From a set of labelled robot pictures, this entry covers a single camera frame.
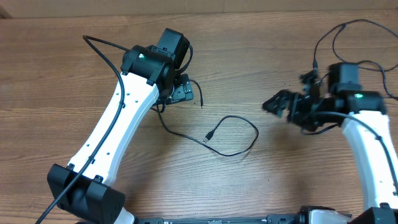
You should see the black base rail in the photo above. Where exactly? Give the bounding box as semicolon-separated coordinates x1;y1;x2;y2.
130;205;352;224

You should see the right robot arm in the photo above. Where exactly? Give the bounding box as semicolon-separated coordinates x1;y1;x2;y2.
262;62;397;223

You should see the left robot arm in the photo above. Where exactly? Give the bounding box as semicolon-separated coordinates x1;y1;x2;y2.
37;28;193;223

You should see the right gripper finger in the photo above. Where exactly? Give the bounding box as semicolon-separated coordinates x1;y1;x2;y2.
262;90;293;108
262;100;288;118

